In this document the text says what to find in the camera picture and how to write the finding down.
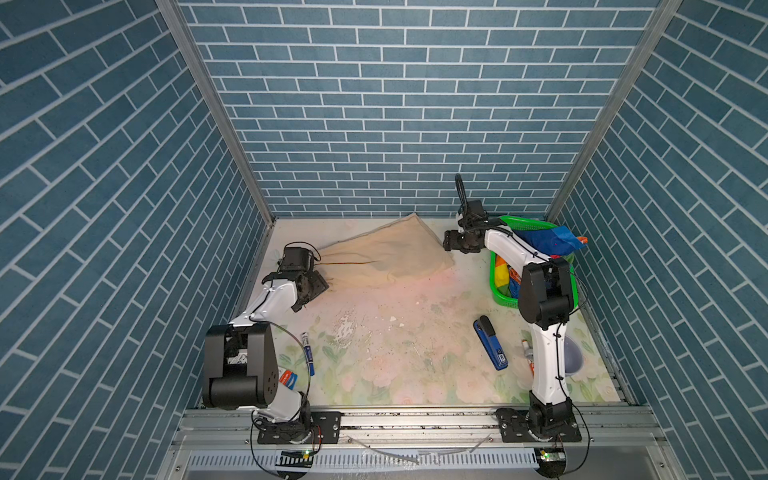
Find green plastic basket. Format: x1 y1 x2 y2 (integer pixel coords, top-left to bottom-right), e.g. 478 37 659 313
489 214 581 310

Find beige shorts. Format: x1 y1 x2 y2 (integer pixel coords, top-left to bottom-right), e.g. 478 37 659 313
319 214 455 290

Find multicolour shorts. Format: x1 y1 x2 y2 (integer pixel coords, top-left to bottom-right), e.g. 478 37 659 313
494 225 589 300

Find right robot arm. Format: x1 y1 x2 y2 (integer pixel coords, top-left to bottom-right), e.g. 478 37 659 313
443 226 581 442

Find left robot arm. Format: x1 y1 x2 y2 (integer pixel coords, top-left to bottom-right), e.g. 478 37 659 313
201 270 328 429

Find blue marker pen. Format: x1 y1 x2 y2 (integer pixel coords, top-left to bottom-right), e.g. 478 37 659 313
301 332 315 377

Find blue stapler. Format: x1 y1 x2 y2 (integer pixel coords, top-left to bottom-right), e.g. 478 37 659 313
473 315 508 371

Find red marker pen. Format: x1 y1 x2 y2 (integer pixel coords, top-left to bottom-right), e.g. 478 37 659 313
521 339 535 375

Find grey bowl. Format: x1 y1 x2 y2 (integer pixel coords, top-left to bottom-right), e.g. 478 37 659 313
564 336 584 377

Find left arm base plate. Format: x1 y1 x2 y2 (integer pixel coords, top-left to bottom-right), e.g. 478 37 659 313
253 411 342 445

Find aluminium front rail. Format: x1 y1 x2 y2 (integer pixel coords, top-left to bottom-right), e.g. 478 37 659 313
159 404 683 479

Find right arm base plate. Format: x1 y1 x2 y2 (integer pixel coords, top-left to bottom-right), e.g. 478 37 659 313
494 408 582 443

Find white cable tie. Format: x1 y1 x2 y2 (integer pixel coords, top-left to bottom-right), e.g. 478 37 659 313
347 435 493 465

